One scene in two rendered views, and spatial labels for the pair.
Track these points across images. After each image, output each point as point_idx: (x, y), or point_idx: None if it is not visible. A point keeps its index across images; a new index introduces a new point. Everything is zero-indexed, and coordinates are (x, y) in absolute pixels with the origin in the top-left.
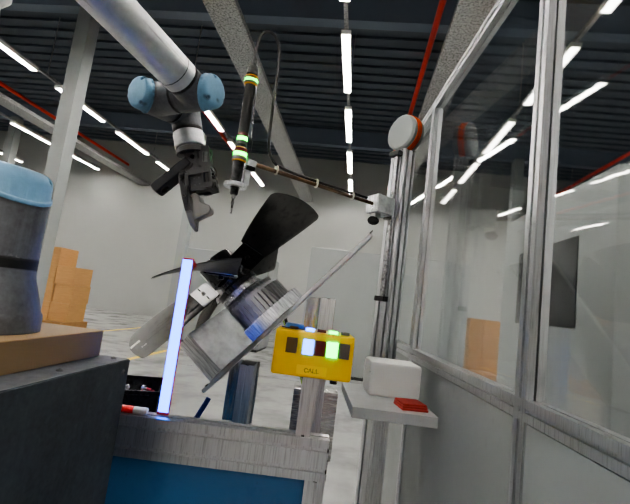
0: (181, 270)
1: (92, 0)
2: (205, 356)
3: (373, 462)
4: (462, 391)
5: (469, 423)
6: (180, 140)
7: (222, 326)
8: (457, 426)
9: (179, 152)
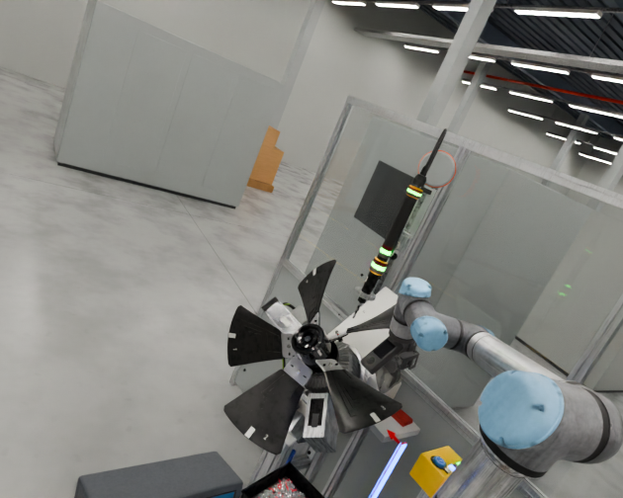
0: (398, 453)
1: None
2: (327, 446)
3: (358, 441)
4: (446, 423)
5: (450, 446)
6: (409, 337)
7: (330, 412)
8: (433, 438)
9: (401, 343)
